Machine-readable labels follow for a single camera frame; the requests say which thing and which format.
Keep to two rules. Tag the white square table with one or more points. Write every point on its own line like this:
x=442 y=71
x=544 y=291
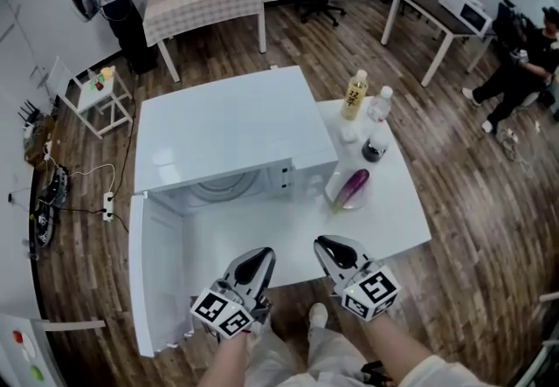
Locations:
x=393 y=219

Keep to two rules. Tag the white round dish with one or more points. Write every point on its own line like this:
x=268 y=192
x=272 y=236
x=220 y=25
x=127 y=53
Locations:
x=28 y=347

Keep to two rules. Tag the black belt pouch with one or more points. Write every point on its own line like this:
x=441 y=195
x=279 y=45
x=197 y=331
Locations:
x=375 y=374

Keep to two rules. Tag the dark top table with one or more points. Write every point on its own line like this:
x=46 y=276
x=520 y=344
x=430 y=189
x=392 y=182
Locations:
x=423 y=5

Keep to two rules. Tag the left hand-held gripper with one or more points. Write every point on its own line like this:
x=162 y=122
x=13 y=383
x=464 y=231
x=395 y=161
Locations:
x=222 y=313

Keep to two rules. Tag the clear water bottle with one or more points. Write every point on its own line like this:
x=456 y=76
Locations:
x=379 y=105

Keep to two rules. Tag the person's right forearm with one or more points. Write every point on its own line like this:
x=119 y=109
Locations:
x=388 y=341

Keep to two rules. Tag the green toy fruit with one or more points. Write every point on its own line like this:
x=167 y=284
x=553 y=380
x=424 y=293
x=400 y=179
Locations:
x=36 y=373

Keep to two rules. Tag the checkered cloth table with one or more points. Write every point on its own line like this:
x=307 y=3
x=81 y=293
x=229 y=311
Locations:
x=205 y=1

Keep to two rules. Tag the white round plate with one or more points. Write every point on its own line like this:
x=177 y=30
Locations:
x=363 y=202

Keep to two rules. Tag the brown cardboard box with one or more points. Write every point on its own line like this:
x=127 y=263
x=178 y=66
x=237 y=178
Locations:
x=39 y=145

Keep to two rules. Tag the person's white shoe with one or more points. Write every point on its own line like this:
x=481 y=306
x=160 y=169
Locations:
x=318 y=315

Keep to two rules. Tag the red toy fruit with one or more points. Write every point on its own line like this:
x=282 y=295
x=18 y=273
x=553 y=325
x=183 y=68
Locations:
x=17 y=337

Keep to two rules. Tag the pale wooden plank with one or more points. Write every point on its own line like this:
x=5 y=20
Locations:
x=74 y=325

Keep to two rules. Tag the yellow toy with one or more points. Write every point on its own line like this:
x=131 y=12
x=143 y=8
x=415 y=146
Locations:
x=108 y=72

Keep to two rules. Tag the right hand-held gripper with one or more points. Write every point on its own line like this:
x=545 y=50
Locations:
x=371 y=293

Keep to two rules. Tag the yellow drink bottle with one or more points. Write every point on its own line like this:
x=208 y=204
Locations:
x=354 y=97

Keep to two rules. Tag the spare gripper device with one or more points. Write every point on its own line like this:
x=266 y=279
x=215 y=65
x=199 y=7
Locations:
x=59 y=184
x=43 y=225

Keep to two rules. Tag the black router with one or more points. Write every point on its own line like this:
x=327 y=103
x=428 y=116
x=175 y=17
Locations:
x=28 y=114

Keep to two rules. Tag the dark liquid bottle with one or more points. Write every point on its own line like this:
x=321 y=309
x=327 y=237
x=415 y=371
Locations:
x=375 y=145

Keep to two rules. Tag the white power strip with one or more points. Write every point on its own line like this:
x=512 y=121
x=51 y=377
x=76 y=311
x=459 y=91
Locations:
x=108 y=207

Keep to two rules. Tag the small clear bottle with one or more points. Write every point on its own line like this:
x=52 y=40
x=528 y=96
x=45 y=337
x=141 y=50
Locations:
x=92 y=76

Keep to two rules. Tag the white microwave black window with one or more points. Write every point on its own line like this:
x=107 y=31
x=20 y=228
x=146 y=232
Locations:
x=458 y=1

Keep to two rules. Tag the person's beige trousers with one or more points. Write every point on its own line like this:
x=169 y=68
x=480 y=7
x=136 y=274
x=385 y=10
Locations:
x=305 y=363

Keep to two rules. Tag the purple eggplant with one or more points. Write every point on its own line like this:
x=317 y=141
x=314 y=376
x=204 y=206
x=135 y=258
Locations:
x=354 y=186

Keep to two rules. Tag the person's left forearm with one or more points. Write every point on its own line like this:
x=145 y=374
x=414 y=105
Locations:
x=227 y=359

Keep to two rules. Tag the white side table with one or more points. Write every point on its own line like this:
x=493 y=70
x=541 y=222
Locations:
x=94 y=99

